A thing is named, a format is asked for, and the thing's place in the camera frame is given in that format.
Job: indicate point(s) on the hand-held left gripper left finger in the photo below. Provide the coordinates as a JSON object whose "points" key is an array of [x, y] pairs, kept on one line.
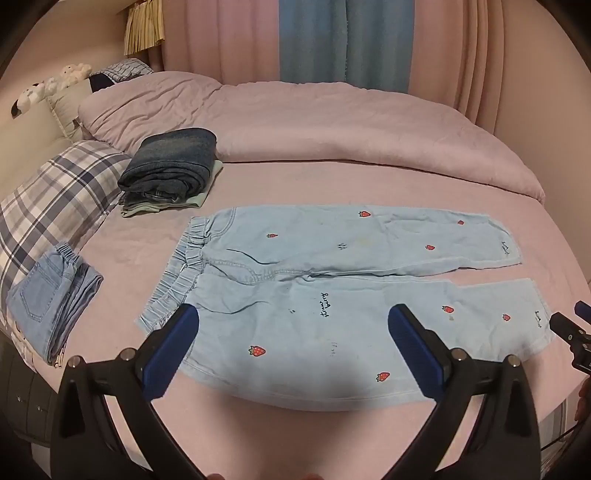
{"points": [[171, 350]]}

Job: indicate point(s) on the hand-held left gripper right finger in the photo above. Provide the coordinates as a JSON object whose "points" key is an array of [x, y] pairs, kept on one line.
{"points": [[413, 350]]}

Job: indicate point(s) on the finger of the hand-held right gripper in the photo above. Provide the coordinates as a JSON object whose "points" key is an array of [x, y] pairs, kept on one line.
{"points": [[564, 325], [584, 309]]}

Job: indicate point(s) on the light blue strawberry print pants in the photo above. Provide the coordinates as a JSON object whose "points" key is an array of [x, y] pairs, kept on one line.
{"points": [[300, 332]]}

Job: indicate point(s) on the pink bed sheet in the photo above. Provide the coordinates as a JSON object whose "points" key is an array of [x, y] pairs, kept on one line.
{"points": [[138, 240]]}

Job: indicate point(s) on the folded light blue jeans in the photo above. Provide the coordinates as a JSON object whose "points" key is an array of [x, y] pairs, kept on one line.
{"points": [[41, 295]]}

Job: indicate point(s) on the folded pale green garment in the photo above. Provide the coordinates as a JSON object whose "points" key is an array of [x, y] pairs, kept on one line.
{"points": [[138, 211]]}

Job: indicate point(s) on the grey nightstand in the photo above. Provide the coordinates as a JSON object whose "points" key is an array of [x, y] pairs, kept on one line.
{"points": [[27, 401]]}

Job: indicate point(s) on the folded dark blue jeans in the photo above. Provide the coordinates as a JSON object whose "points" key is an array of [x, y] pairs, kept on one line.
{"points": [[171, 161]]}

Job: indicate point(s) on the large plaid pillow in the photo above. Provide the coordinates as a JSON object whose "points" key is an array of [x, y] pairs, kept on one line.
{"points": [[60, 184]]}

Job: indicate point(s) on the pink duvet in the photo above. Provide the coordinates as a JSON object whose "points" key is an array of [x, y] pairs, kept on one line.
{"points": [[323, 124]]}

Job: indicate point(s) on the beige headboard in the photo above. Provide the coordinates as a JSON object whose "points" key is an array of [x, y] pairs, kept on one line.
{"points": [[23, 138]]}

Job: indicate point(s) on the white frilled cushion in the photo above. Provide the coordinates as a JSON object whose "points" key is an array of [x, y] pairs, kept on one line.
{"points": [[67, 110]]}

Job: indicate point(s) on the pink curtain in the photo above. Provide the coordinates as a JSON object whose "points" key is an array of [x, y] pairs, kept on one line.
{"points": [[485, 55], [221, 41]]}

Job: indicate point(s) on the dark navy cushion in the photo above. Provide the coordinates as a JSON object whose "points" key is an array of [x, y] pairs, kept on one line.
{"points": [[100, 83]]}

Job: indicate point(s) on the small plaid pillow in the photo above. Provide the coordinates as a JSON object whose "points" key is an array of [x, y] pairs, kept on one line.
{"points": [[127, 69]]}

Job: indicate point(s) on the black and white plush toy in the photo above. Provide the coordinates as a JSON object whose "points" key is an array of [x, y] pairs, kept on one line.
{"points": [[30, 94]]}

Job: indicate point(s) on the blue curtain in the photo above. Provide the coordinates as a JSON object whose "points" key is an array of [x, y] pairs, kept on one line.
{"points": [[378, 41], [311, 41]]}

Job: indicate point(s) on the yellow pleated curtain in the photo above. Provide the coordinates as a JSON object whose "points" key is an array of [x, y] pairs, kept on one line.
{"points": [[143, 30]]}

